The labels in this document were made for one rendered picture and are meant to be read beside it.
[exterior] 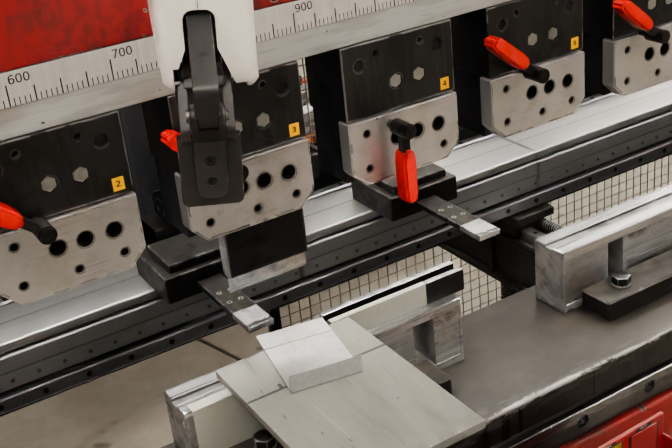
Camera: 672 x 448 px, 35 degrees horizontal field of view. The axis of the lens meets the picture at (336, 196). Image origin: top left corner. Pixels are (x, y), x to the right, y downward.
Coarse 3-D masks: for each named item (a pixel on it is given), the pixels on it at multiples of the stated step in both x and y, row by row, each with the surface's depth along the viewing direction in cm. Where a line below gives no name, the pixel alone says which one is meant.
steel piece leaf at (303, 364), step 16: (320, 336) 124; (336, 336) 124; (272, 352) 122; (288, 352) 122; (304, 352) 122; (320, 352) 121; (336, 352) 121; (288, 368) 119; (304, 368) 119; (320, 368) 115; (336, 368) 116; (352, 368) 116; (288, 384) 116; (304, 384) 115; (320, 384) 116
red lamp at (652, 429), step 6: (654, 426) 130; (642, 432) 129; (648, 432) 130; (654, 432) 131; (636, 438) 129; (642, 438) 130; (648, 438) 130; (654, 438) 131; (636, 444) 129; (642, 444) 130; (648, 444) 131; (654, 444) 132
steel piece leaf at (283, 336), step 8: (312, 320) 128; (320, 320) 128; (288, 328) 127; (296, 328) 127; (304, 328) 126; (312, 328) 126; (320, 328) 126; (328, 328) 126; (256, 336) 126; (264, 336) 126; (272, 336) 125; (280, 336) 125; (288, 336) 125; (296, 336) 125; (304, 336) 125; (264, 344) 124; (272, 344) 124; (280, 344) 124
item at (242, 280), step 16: (256, 224) 118; (272, 224) 119; (288, 224) 120; (304, 224) 121; (224, 240) 117; (240, 240) 117; (256, 240) 119; (272, 240) 120; (288, 240) 121; (304, 240) 122; (224, 256) 118; (240, 256) 118; (256, 256) 119; (272, 256) 120; (288, 256) 122; (304, 256) 124; (224, 272) 120; (240, 272) 119; (256, 272) 121; (272, 272) 122; (240, 288) 121
